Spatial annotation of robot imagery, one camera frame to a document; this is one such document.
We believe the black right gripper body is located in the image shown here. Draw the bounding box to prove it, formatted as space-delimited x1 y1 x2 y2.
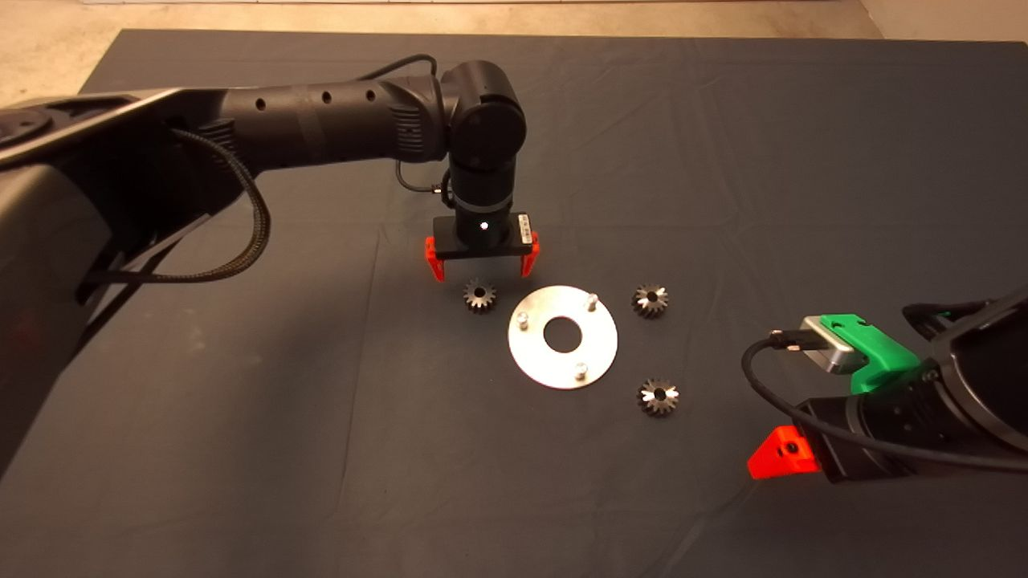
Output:
795 368 997 484

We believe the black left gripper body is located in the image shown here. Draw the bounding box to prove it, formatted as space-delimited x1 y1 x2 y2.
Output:
432 210 535 259

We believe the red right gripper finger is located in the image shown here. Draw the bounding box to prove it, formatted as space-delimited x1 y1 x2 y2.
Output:
747 425 822 481

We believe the small steel planetary gear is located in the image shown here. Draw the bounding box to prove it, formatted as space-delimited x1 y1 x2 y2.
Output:
638 378 680 417
463 279 498 315
631 285 669 320

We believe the round metal carrier plate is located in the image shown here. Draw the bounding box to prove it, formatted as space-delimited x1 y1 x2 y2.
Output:
508 286 619 391

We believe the dark grey table cloth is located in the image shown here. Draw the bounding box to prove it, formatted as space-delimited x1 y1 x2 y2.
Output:
0 30 1028 578

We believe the green right camera mount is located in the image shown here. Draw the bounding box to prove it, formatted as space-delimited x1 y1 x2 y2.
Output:
831 314 924 394

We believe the silver right camera box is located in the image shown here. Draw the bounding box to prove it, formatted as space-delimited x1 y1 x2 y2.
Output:
800 315 868 375

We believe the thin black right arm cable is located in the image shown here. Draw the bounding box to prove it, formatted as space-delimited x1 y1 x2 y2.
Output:
740 329 1028 474

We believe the braided black cable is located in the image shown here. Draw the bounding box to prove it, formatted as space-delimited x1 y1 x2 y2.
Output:
80 128 271 283

